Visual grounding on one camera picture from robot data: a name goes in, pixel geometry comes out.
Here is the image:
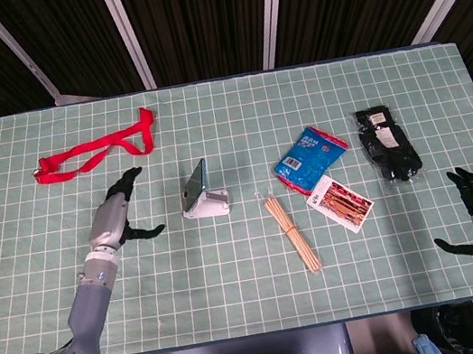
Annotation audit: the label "black gloves in plastic bag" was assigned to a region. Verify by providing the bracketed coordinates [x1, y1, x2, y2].
[352, 99, 427, 191]

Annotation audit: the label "blue cloth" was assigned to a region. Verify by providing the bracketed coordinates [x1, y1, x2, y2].
[410, 332, 438, 354]

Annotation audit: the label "white phone stand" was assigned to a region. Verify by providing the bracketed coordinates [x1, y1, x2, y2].
[178, 183, 234, 223]

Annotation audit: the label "red lanyard strap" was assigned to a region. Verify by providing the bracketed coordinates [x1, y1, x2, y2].
[24, 105, 162, 188]

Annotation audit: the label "blue snack bag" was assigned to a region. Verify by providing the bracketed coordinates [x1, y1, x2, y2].
[265, 118, 357, 201]

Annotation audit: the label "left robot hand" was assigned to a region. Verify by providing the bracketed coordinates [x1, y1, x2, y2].
[77, 163, 169, 256]

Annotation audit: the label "bundle of wooden sticks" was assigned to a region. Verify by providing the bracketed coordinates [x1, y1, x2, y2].
[261, 187, 325, 281]

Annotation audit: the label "black smartphone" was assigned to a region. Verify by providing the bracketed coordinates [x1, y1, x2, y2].
[176, 157, 215, 212]

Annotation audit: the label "green checkered tablecloth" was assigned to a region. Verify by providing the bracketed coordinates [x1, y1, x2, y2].
[0, 33, 473, 354]

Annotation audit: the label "red patterned card packet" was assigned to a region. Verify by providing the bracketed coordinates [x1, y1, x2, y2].
[302, 165, 381, 242]

